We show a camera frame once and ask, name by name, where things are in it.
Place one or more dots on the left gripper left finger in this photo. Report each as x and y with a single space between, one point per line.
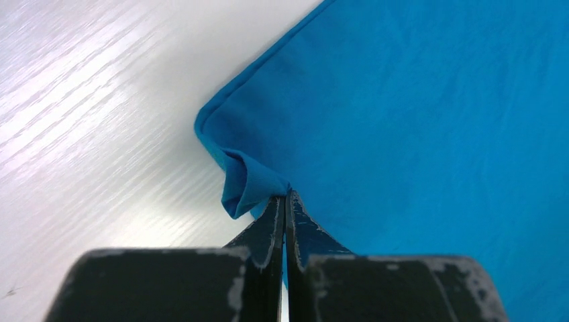
237 282

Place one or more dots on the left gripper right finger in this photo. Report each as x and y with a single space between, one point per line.
328 282

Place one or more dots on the bright blue t shirt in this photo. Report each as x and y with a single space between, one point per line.
415 127

